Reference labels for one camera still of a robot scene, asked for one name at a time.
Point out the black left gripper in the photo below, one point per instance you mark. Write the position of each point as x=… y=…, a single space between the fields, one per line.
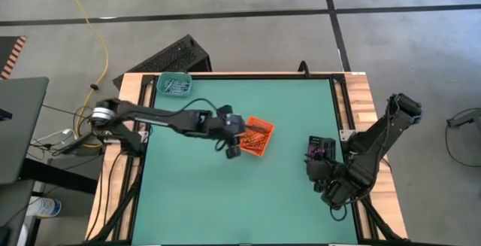
x=231 y=129

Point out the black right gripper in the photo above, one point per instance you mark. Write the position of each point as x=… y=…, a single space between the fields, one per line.
x=319 y=170

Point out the orange plastic basket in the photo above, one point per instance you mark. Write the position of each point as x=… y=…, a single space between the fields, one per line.
x=268 y=123

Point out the teal plastic bin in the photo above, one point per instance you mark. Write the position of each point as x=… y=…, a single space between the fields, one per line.
x=162 y=78

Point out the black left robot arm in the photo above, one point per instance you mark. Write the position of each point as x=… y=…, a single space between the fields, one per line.
x=158 y=116

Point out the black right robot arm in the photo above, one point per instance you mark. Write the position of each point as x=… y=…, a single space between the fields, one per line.
x=379 y=137

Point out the black plastic basket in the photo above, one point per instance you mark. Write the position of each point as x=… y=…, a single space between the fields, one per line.
x=330 y=142

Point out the green table mat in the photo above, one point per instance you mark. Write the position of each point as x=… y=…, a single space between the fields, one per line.
x=225 y=201

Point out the black perforated metal case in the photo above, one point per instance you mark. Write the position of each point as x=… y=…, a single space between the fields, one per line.
x=169 y=58

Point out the grey metal stand foot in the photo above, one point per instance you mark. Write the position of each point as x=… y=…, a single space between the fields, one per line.
x=466 y=117

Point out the white blue plastic bottle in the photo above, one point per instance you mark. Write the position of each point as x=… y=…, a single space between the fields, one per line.
x=45 y=206

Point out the grey desk top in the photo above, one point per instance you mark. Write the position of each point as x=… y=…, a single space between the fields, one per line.
x=19 y=125

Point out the black mat orange striped edge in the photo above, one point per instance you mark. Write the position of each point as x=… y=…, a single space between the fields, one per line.
x=7 y=54

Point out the black table edge frame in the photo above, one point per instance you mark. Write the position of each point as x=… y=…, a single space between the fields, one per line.
x=263 y=76

